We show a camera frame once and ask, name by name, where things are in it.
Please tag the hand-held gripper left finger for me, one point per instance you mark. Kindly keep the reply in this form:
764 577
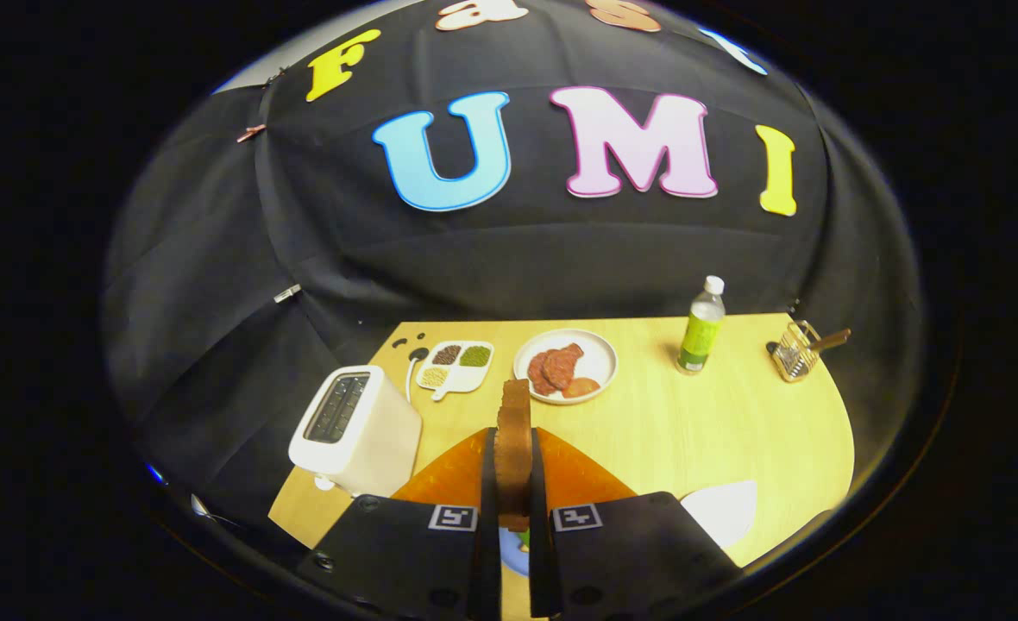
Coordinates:
489 517

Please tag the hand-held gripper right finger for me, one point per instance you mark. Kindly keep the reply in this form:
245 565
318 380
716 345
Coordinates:
539 517

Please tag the toasted bread slice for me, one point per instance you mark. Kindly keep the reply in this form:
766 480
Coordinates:
514 448

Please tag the blue plate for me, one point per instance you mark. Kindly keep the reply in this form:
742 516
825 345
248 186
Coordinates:
513 562

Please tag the red tomato slice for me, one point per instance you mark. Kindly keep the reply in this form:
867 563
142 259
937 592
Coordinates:
582 388

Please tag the white divided condiment dish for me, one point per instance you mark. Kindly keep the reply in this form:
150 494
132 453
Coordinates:
461 380

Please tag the white toaster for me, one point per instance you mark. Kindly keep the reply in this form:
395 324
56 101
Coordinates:
371 440

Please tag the brown meat patty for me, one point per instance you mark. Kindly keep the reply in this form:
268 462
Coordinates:
561 366
539 375

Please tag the round white plate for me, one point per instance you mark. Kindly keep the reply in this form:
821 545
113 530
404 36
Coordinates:
600 358

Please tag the white square plate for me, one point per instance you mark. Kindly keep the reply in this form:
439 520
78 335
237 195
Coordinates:
725 513

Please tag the green label water bottle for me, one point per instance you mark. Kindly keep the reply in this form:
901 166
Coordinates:
699 336

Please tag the black backdrop cloth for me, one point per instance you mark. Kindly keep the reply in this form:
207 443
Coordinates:
561 250

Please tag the silver clip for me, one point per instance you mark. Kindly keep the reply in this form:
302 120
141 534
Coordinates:
287 293

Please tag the wooden utensil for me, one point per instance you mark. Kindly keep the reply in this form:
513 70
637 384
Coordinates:
832 339

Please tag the copper clip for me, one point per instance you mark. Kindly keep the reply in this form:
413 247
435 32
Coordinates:
251 134

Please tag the black binder clip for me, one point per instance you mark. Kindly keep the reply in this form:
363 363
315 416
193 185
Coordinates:
279 76

